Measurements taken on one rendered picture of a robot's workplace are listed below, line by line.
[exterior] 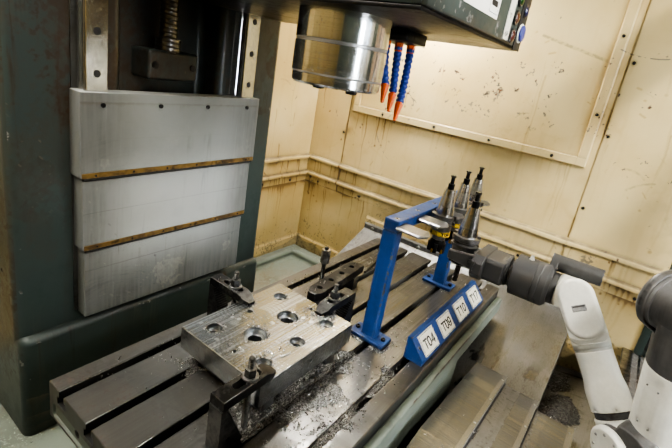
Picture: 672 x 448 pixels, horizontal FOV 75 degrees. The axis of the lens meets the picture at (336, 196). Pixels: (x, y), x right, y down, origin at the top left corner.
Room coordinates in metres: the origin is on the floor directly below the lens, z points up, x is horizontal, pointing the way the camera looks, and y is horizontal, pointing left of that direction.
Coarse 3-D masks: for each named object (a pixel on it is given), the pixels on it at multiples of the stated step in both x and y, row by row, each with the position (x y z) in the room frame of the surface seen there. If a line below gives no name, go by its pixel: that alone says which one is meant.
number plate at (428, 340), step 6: (426, 330) 0.95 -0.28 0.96; (432, 330) 0.97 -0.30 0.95; (420, 336) 0.92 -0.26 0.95; (426, 336) 0.94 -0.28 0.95; (432, 336) 0.95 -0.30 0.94; (420, 342) 0.91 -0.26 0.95; (426, 342) 0.93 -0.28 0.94; (432, 342) 0.94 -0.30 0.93; (438, 342) 0.96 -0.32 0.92; (426, 348) 0.91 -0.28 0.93; (432, 348) 0.93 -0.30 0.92; (426, 354) 0.90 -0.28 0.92
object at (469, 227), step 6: (468, 210) 0.92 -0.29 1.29; (474, 210) 0.91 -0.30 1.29; (480, 210) 0.92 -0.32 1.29; (468, 216) 0.92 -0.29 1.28; (474, 216) 0.91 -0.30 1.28; (462, 222) 0.92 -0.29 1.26; (468, 222) 0.91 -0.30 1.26; (474, 222) 0.91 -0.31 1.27; (462, 228) 0.92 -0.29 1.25; (468, 228) 0.91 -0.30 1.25; (474, 228) 0.91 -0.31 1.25; (462, 234) 0.91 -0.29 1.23; (468, 234) 0.91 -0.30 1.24; (474, 234) 0.91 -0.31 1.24
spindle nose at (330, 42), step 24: (312, 24) 0.73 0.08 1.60; (336, 24) 0.72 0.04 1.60; (360, 24) 0.72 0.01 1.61; (384, 24) 0.75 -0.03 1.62; (312, 48) 0.73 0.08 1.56; (336, 48) 0.72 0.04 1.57; (360, 48) 0.72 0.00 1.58; (384, 48) 0.76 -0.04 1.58; (312, 72) 0.73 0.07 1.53; (336, 72) 0.72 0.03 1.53; (360, 72) 0.73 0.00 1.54
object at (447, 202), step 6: (444, 192) 1.07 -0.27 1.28; (450, 192) 1.06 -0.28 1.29; (444, 198) 1.06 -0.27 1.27; (450, 198) 1.06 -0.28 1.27; (444, 204) 1.06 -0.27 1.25; (450, 204) 1.06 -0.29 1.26; (438, 210) 1.06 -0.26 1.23; (444, 210) 1.05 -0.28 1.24; (450, 210) 1.05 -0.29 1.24; (450, 216) 1.05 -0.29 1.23
